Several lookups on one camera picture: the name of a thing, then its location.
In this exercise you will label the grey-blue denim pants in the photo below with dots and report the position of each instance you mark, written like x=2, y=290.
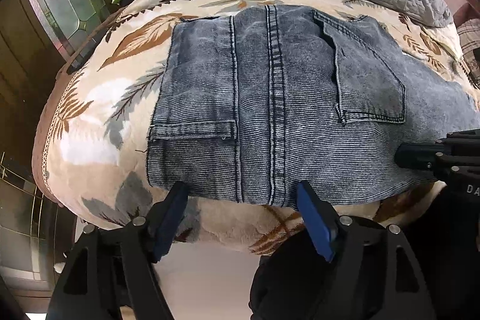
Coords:
x=252, y=104

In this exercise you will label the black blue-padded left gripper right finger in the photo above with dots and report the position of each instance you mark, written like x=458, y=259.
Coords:
x=320, y=220

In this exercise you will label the brown striped patterned fabric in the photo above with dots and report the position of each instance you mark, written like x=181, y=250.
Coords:
x=469, y=33

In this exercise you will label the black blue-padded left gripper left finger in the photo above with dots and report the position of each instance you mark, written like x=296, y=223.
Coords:
x=164, y=218

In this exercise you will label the beige leaf-print blanket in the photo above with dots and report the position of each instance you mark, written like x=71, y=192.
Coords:
x=91, y=143

